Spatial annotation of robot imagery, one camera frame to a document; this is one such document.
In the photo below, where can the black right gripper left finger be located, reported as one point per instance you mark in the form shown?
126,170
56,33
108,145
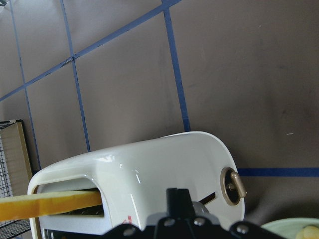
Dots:
129,231

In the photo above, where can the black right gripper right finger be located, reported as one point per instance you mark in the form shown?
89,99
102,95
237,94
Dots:
181,222

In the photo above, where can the white two-slot toaster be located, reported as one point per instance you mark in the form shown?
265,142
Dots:
133,178

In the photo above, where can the bread slice in toaster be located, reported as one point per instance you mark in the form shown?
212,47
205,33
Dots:
43,204

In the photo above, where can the light green round plate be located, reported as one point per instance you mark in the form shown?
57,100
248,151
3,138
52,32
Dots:
288,228

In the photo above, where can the orange bread on plate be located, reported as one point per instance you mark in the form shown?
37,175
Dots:
308,232

